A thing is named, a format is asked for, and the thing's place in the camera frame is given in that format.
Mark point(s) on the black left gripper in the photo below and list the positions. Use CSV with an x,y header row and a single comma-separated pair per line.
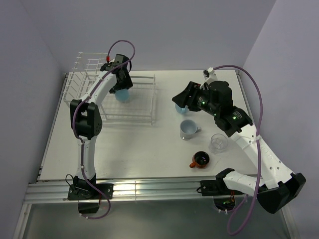
x,y
127,83

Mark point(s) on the grey footed mug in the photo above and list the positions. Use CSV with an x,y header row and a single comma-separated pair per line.
x,y
188,129

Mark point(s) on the faceted light blue mug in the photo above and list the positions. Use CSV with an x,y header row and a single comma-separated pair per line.
x,y
180,110

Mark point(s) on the round light blue mug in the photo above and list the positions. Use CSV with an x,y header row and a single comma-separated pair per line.
x,y
122,95

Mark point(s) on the aluminium mounting rail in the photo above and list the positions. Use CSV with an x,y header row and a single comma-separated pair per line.
x,y
45,192

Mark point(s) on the clear glass cup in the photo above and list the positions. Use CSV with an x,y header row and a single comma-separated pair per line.
x,y
218,143

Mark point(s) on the orange and black cup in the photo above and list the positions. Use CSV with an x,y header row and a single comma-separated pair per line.
x,y
200,160

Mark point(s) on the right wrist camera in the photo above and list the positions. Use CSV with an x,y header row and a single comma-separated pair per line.
x,y
209,74

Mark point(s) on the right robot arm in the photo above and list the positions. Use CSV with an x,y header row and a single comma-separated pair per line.
x,y
278,184

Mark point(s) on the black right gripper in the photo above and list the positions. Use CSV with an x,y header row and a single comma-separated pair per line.
x,y
193,89

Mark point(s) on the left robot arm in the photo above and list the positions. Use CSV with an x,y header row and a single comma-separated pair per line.
x,y
86,121

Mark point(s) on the white wire dish rack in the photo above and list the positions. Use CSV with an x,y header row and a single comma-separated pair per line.
x,y
140,109

